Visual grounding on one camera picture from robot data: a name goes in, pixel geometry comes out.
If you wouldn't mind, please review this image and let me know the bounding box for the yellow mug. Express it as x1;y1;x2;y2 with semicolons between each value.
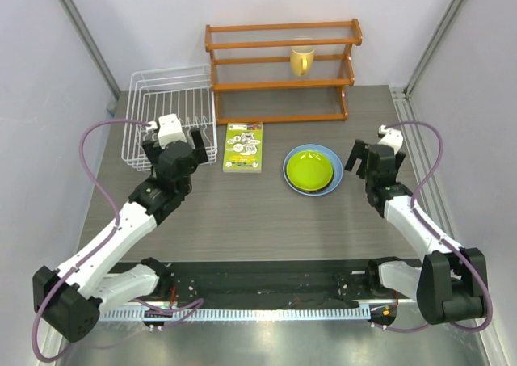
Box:
290;37;315;77

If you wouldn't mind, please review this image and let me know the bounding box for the white wire dish rack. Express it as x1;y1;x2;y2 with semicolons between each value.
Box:
121;65;218;171

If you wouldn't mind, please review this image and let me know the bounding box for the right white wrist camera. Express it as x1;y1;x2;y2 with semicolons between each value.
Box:
378;125;404;154

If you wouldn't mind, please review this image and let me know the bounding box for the lime green plate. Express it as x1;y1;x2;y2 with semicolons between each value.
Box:
285;149;334;192

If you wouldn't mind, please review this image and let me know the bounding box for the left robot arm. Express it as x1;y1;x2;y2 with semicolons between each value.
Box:
32;128;208;343

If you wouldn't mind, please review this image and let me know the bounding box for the blue plate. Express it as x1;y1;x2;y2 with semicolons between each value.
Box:
283;144;343;196

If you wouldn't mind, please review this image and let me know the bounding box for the wooden shelf rack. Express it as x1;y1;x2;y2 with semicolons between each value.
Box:
204;19;363;125

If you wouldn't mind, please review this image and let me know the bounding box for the green illustrated book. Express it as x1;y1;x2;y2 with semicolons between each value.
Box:
222;122;263;173

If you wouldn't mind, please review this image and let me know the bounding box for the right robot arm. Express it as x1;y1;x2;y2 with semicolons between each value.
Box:
344;140;492;325

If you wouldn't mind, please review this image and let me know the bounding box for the slotted cable duct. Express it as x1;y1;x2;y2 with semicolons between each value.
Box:
99;305;371;323

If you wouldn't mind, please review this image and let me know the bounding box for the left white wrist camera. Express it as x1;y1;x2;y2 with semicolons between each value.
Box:
145;113;187;149

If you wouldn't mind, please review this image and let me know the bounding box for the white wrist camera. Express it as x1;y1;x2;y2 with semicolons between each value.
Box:
378;125;404;154
145;113;187;149

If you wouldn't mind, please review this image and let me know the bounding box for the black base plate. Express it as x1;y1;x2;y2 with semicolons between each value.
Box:
143;259;402;310

